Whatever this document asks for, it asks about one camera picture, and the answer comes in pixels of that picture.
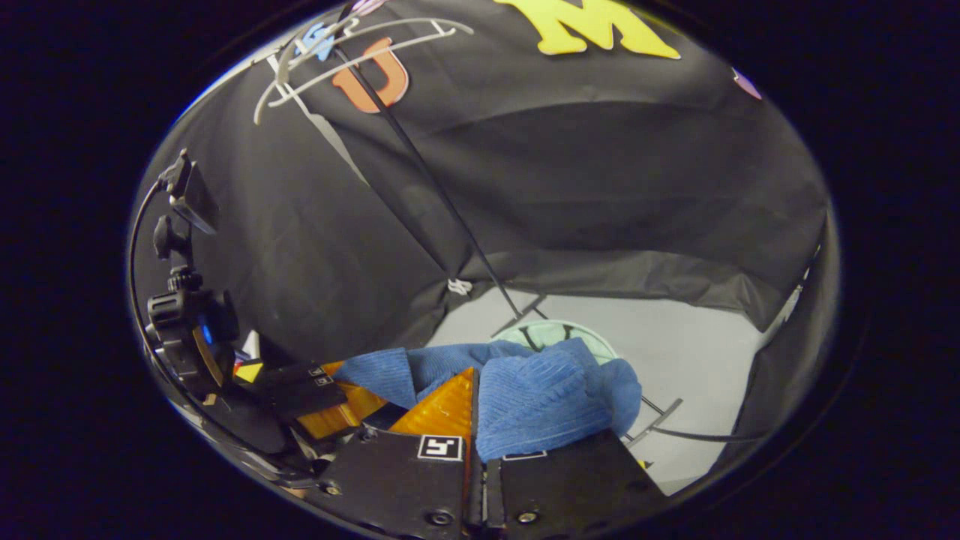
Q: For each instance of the white jacket hanger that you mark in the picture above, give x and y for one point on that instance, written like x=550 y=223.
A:
x=375 y=51

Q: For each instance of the white empty hanger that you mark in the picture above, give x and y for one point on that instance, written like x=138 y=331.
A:
x=300 y=52

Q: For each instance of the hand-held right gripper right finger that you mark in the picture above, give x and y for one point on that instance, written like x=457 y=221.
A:
x=570 y=487

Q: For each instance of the black clothes rack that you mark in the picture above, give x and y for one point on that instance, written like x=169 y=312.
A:
x=435 y=187

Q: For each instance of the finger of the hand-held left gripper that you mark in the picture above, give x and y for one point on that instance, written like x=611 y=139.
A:
x=289 y=373
x=330 y=416

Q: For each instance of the black backdrop cloth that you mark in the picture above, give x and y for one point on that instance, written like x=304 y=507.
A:
x=600 y=187

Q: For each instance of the green laundry hamper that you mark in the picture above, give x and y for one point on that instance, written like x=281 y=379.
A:
x=540 y=334

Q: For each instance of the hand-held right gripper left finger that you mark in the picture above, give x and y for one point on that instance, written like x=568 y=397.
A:
x=397 y=487

